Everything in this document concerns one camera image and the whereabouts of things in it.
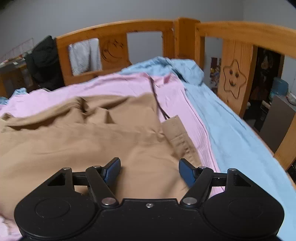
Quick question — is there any tan khaki jacket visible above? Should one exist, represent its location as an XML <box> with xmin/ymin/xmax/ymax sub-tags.
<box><xmin>1</xmin><ymin>93</ymin><xmax>201</xmax><ymax>219</ymax></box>

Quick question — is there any black clothing pile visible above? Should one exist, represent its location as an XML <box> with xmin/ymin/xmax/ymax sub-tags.
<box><xmin>25</xmin><ymin>36</ymin><xmax>65</xmax><ymax>91</ymax></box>

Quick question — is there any pink bed sheet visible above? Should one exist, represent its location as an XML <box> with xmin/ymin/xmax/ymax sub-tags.
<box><xmin>1</xmin><ymin>73</ymin><xmax>219</xmax><ymax>240</ymax></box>

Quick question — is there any grey cabinet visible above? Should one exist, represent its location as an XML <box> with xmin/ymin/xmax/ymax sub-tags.
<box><xmin>259</xmin><ymin>95</ymin><xmax>295</xmax><ymax>153</ymax></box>

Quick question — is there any blue water jug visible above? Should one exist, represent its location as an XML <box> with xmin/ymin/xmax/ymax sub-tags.
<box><xmin>271</xmin><ymin>77</ymin><xmax>288</xmax><ymax>96</ymax></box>

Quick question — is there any grey white towel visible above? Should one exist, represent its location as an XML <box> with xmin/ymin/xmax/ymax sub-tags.
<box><xmin>68</xmin><ymin>38</ymin><xmax>102</xmax><ymax>76</ymax></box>

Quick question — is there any cluttered side desk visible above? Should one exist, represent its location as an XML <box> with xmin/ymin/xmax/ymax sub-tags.
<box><xmin>1</xmin><ymin>38</ymin><xmax>34</xmax><ymax>98</ymax></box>

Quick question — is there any wooden bed frame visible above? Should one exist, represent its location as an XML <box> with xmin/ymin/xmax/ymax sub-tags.
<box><xmin>56</xmin><ymin>18</ymin><xmax>295</xmax><ymax>170</ymax></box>

